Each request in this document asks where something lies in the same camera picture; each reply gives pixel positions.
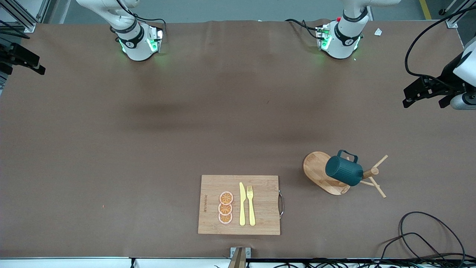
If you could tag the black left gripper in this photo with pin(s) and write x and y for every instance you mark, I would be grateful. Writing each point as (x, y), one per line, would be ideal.
(445, 82)

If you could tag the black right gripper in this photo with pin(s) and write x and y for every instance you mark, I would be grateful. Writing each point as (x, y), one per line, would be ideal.
(12, 52)

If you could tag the teal ribbed mug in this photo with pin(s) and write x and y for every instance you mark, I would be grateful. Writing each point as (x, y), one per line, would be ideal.
(344, 171)

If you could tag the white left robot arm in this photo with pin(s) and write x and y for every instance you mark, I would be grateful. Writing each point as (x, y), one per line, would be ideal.
(340, 48)

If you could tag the white paper scrap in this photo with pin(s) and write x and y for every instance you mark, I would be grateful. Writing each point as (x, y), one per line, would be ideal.
(378, 32)

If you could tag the wooden mug tree stand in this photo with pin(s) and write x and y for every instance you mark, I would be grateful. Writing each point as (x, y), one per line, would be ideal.
(316, 167)

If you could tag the yellow plastic fork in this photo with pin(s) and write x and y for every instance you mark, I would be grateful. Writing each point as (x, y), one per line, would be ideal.
(251, 208)

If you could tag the bamboo cutting board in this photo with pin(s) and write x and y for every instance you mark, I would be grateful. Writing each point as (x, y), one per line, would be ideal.
(212, 186)

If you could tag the yellow plastic knife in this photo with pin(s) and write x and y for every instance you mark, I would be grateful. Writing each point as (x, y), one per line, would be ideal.
(242, 204)

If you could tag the orange slice toy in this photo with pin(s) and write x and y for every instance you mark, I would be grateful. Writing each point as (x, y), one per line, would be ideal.
(226, 197)

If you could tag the aluminium frame profile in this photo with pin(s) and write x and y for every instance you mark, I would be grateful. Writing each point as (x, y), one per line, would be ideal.
(28, 26)
(452, 23)

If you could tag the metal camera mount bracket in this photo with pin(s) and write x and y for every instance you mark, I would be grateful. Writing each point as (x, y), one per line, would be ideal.
(240, 257)

